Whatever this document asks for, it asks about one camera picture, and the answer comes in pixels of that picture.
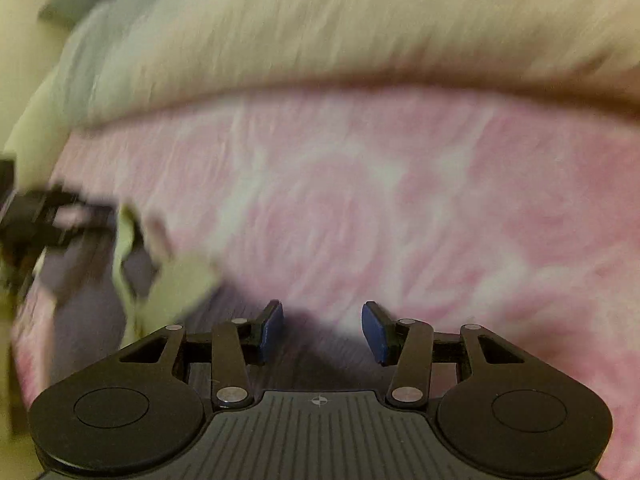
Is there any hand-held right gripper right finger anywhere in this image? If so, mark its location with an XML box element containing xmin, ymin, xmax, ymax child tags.
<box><xmin>361</xmin><ymin>301</ymin><xmax>526</xmax><ymax>407</ymax></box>

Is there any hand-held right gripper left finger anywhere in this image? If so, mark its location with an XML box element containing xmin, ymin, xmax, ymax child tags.
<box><xmin>119</xmin><ymin>300</ymin><xmax>285</xmax><ymax>409</ymax></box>

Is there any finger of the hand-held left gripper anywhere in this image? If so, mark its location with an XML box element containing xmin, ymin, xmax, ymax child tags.
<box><xmin>20</xmin><ymin>185</ymin><xmax>118</xmax><ymax>256</ymax></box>

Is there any purple knit sweater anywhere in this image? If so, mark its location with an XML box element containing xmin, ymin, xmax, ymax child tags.
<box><xmin>30</xmin><ymin>204</ymin><xmax>361</xmax><ymax>396</ymax></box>

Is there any pink floral blanket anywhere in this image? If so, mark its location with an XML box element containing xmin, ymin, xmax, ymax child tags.
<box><xmin>10</xmin><ymin>87</ymin><xmax>640</xmax><ymax>480</ymax></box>

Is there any grey and cream duvet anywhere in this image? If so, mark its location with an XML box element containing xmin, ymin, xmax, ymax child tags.
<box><xmin>50</xmin><ymin>0</ymin><xmax>640</xmax><ymax>131</ymax></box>

